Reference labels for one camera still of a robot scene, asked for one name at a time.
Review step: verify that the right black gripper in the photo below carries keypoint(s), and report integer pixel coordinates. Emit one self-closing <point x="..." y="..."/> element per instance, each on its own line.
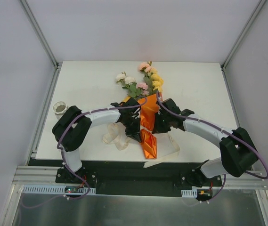
<point x="158" y="123"/>

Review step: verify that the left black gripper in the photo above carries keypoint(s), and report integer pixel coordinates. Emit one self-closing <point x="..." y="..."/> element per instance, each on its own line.
<point x="133" y="127"/>

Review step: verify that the orange wrapping paper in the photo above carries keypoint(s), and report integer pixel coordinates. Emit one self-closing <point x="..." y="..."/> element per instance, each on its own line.
<point x="147" y="118"/>

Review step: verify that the cream printed ribbon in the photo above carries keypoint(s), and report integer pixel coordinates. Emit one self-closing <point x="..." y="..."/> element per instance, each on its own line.
<point x="113" y="137"/>

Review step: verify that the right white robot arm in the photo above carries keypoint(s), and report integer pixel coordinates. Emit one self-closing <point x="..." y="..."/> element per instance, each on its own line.
<point x="237" y="151"/>

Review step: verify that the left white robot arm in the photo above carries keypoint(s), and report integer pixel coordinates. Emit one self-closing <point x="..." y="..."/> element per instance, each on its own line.
<point x="72" y="128"/>

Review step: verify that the white ceramic vase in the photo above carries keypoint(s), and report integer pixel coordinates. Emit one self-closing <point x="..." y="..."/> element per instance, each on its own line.
<point x="59" y="109"/>

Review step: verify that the artificial flower bouquet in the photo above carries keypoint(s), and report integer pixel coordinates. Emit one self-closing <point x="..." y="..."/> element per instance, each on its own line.
<point x="150" y="84"/>

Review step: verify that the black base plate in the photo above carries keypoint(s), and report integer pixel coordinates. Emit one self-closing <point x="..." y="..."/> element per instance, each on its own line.
<point x="131" y="178"/>

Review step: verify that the right white cable duct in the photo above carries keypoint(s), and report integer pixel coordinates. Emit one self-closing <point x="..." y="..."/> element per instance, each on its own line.
<point x="189" y="193"/>

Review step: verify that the white cable duct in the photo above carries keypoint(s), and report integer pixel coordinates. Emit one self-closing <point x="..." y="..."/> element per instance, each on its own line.
<point x="189" y="193"/>
<point x="68" y="190"/>

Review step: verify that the left white cable duct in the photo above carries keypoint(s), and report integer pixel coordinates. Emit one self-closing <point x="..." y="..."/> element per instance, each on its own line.
<point x="68" y="190"/>

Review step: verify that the right aluminium frame post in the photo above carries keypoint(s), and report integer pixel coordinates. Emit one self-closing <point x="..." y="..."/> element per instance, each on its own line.
<point x="242" y="35"/>

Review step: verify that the aluminium frame post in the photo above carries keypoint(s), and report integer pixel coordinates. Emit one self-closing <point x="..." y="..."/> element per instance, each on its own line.
<point x="242" y="35"/>
<point x="39" y="33"/>

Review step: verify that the left aluminium frame post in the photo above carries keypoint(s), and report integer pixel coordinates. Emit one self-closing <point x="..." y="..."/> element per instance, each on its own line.
<point x="39" y="33"/>

